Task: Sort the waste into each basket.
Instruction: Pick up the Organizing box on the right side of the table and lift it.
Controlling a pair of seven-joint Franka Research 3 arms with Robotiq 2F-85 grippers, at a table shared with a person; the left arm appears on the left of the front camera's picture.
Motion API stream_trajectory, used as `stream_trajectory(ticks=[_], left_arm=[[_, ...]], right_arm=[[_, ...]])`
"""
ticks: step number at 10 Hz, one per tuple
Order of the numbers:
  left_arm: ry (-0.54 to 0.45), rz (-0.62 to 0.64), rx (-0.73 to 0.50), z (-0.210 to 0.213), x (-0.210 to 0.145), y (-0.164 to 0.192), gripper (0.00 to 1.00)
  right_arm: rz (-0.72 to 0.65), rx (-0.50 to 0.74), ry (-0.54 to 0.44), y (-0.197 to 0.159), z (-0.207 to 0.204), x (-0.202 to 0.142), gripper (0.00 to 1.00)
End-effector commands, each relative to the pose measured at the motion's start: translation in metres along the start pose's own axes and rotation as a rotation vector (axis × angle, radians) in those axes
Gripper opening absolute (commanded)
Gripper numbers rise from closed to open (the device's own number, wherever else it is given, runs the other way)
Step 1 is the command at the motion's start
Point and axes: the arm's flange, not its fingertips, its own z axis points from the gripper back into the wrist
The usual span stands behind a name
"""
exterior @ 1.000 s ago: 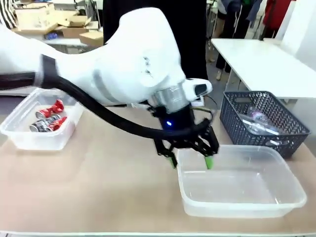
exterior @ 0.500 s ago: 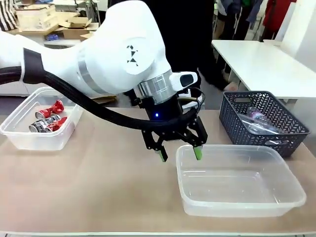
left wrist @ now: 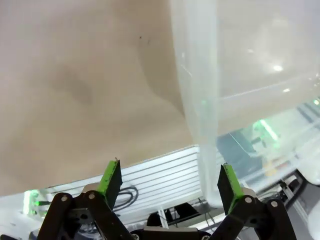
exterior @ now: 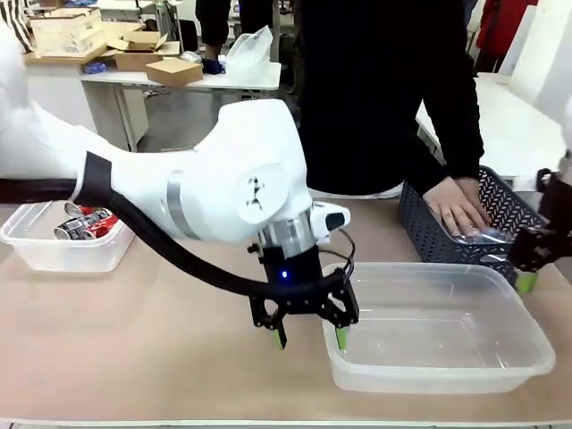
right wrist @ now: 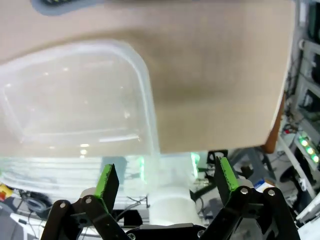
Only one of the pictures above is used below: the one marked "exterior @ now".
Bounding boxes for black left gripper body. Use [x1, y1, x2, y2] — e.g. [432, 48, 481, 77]
[248, 243, 332, 315]

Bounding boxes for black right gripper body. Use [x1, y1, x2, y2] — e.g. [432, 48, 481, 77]
[539, 174, 572, 232]

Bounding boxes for clear plastic bottle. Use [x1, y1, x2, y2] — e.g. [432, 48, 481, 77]
[442, 224, 520, 270]

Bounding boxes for crushed red can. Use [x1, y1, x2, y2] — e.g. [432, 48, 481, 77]
[82, 209, 119, 237]

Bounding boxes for crushed black silver can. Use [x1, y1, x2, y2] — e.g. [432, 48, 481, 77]
[53, 218, 100, 241]

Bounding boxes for clear plastic bin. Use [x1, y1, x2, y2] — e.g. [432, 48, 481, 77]
[320, 261, 557, 395]
[0, 201, 137, 274]

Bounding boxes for person's left forearm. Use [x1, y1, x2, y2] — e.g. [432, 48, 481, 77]
[418, 75, 486, 194]

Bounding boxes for grey lattice plastic basket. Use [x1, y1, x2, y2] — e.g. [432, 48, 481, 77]
[398, 165, 551, 288]

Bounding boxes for person's left hand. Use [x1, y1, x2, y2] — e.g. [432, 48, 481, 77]
[421, 176, 492, 237]

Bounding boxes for white side table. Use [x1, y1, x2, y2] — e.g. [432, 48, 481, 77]
[415, 72, 568, 193]

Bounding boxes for white leaning board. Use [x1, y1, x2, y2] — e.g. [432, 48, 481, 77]
[497, 4, 572, 111]

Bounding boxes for red garment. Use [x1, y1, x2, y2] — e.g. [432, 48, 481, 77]
[475, 0, 529, 60]

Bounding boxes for white desk with leg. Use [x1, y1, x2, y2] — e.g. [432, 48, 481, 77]
[80, 61, 283, 153]

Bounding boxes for person in black top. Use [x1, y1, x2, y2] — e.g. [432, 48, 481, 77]
[292, 0, 486, 200]

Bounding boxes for dark blue cloth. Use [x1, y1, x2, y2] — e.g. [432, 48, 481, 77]
[200, 56, 228, 78]

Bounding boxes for clear plastic bag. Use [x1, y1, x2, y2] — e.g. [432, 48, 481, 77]
[224, 25, 274, 76]

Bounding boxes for closed cardboard box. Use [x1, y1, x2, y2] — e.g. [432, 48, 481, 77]
[145, 57, 205, 88]

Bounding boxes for white cabinet wooden top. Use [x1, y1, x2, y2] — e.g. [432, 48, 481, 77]
[21, 48, 150, 154]

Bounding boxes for background person in black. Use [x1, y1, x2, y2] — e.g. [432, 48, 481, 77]
[195, 0, 227, 62]

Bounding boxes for open cardboard box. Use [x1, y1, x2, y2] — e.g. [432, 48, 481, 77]
[105, 30, 181, 73]

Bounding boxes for white perforated crate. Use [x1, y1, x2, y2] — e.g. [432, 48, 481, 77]
[28, 7, 109, 60]

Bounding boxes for black white striped bag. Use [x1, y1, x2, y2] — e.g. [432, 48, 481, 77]
[0, 0, 32, 35]

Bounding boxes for thin black camera cable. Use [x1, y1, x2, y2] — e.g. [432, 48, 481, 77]
[320, 227, 358, 279]

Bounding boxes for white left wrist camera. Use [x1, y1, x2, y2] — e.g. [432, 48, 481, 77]
[309, 201, 352, 246]

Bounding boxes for black braided cable sleeve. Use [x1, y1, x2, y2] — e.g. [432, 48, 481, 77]
[0, 178, 346, 310]

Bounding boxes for black strap on left arm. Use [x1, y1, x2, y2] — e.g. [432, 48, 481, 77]
[72, 151, 114, 203]

